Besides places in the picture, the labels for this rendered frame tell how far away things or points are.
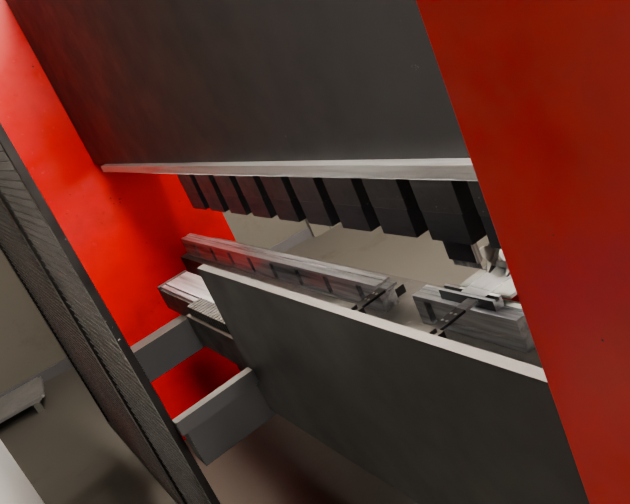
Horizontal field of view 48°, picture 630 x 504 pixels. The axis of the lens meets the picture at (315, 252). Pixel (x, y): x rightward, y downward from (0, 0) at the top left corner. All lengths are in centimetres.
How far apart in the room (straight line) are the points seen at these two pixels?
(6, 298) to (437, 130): 467
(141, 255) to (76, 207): 39
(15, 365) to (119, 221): 243
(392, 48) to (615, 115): 79
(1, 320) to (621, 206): 533
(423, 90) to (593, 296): 71
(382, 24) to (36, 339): 476
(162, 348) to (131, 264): 88
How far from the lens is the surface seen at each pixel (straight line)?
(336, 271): 238
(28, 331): 570
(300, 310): 133
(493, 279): 187
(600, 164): 53
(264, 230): 577
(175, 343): 285
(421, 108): 126
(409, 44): 122
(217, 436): 216
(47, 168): 351
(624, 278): 57
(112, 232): 358
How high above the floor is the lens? 184
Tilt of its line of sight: 19 degrees down
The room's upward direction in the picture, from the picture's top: 24 degrees counter-clockwise
